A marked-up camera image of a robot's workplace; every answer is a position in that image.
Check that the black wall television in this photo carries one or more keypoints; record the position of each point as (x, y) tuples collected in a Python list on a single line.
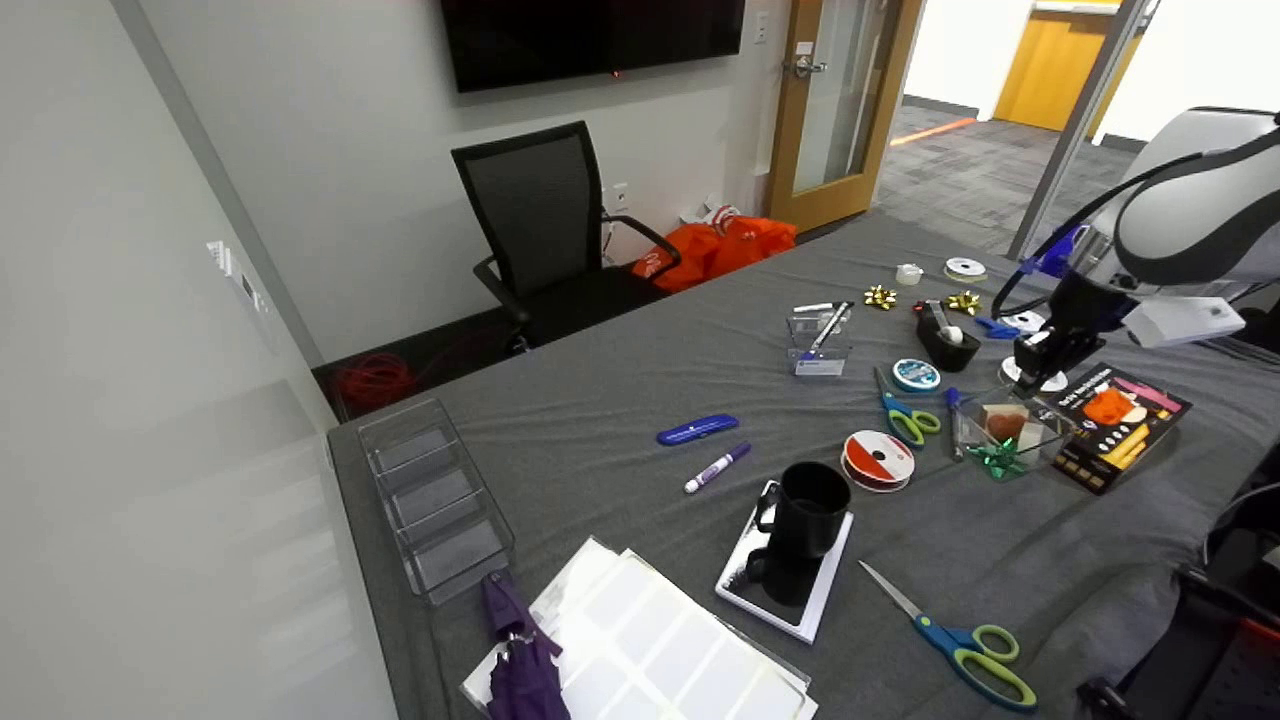
[(586, 36)]

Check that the white label sheets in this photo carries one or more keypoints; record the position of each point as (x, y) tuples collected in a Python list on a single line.
[(655, 642)]

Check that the yellow ribbon bow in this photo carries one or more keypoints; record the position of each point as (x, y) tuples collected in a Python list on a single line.
[(878, 296), (960, 301)]

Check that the grey metal door frame post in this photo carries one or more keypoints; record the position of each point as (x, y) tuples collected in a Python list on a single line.
[(1081, 127)]

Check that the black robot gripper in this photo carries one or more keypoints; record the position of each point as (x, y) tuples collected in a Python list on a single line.
[(1087, 311)]

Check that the small green blue scissors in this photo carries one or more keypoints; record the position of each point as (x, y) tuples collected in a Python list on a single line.
[(913, 422)]

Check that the black orange glove box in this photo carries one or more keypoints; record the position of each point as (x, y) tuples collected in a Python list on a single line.
[(1123, 426)]

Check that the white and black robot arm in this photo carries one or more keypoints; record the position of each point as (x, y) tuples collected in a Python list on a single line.
[(1200, 203)]

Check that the black mesh office chair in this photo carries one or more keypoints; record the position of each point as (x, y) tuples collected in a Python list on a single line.
[(541, 223)]

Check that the blue pen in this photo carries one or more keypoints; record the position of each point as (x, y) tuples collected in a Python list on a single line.
[(697, 430)]

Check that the purple marker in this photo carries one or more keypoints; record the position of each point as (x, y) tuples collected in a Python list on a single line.
[(717, 470)]

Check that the orange bag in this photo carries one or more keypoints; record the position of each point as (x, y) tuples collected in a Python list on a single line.
[(715, 250)]

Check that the wooden door with glass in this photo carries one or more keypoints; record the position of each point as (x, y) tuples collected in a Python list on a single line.
[(846, 101)]

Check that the red and white ribbon spool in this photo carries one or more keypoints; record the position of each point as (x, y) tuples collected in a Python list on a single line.
[(878, 460)]

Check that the grey marker with blue cap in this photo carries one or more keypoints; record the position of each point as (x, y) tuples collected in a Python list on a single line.
[(952, 402)]

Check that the clear plastic tray organizer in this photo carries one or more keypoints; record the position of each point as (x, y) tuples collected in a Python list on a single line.
[(438, 503)]

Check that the small white ribbon spool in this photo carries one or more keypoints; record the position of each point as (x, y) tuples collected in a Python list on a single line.
[(965, 270), (1024, 323)]

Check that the large green blue scissors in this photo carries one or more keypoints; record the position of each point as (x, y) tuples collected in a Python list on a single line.
[(981, 660)]

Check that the small white tape roll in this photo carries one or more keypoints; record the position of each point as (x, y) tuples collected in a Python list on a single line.
[(910, 274)]

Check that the teal ribbon spool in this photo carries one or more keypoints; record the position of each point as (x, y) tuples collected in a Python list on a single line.
[(917, 372)]

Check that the purple cloth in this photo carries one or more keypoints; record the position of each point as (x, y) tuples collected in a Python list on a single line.
[(520, 667)]

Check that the green decorating ribbon bow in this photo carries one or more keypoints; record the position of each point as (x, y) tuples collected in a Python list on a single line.
[(1003, 460)]

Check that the translucent tape roll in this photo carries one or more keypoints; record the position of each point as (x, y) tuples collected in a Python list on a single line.
[(1033, 434)]

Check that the clear holder with pens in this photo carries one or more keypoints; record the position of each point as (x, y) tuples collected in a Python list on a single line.
[(817, 349)]

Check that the clear plastic stationery holder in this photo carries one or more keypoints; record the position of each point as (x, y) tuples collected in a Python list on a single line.
[(1023, 434)]

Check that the black mug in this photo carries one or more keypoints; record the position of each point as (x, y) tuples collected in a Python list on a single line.
[(804, 522)]

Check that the black chair with red trim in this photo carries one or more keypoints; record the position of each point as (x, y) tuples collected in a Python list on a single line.
[(1200, 627)]

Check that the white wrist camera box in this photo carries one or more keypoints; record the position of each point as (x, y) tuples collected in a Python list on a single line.
[(1181, 323)]

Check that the black tape dispenser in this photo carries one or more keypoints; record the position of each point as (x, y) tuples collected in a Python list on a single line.
[(946, 344)]

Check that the short blue marker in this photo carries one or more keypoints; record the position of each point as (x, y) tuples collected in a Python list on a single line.
[(993, 331)]

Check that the white framed black tablet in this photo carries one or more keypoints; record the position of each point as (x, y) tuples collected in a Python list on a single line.
[(746, 584)]

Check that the yellow wooden door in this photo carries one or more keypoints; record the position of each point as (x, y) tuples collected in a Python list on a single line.
[(1051, 68)]

